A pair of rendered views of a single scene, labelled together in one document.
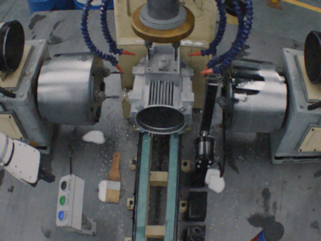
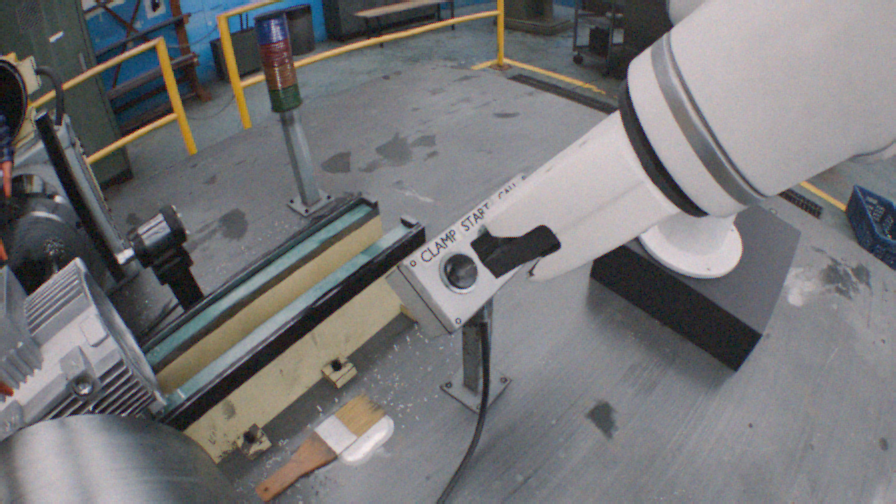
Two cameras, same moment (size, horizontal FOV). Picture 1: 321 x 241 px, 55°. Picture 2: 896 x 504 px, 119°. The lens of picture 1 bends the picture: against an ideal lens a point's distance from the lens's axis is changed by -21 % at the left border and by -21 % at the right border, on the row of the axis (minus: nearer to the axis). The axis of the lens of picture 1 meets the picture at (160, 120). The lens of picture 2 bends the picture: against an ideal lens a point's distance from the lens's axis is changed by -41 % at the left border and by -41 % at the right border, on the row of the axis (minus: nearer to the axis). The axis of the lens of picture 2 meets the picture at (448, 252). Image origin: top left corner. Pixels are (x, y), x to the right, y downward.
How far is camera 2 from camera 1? 1.00 m
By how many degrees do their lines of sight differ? 76
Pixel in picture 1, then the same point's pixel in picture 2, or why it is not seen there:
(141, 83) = (42, 390)
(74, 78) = (52, 486)
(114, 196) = (357, 409)
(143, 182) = (273, 324)
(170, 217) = (308, 245)
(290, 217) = (211, 205)
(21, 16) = not seen: outside the picture
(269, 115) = not seen: hidden behind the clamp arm
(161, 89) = (46, 294)
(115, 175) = (312, 450)
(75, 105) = (173, 462)
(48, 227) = (589, 426)
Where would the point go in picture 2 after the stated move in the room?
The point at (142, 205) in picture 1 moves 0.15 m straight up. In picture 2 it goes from (322, 287) to (292, 192)
